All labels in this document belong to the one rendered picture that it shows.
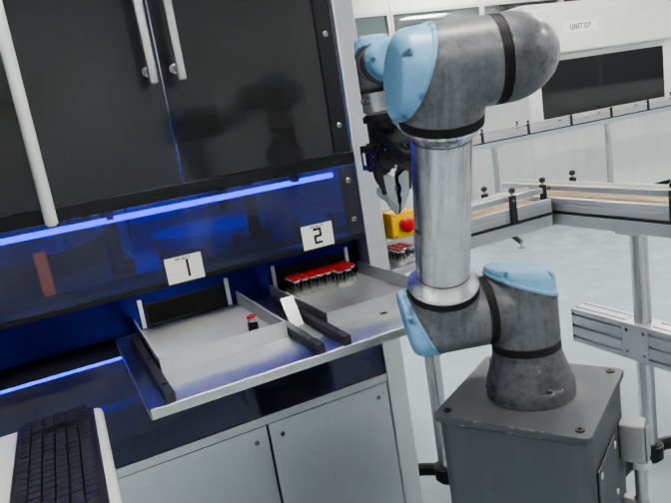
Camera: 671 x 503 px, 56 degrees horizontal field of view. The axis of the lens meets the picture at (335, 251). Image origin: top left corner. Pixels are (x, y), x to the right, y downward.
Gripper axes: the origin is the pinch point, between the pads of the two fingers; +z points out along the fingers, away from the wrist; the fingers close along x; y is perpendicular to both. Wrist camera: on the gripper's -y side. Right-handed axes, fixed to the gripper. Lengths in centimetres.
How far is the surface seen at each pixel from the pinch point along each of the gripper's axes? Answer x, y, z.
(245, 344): 37.1, 4.0, 20.5
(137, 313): 52, 38, 17
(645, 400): -87, 14, 80
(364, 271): -5.6, 31.6, 20.5
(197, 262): 37.8, 29.9, 7.1
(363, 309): 11.1, 1.5, 19.8
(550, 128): -334, 298, 19
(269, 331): 31.7, 4.0, 19.3
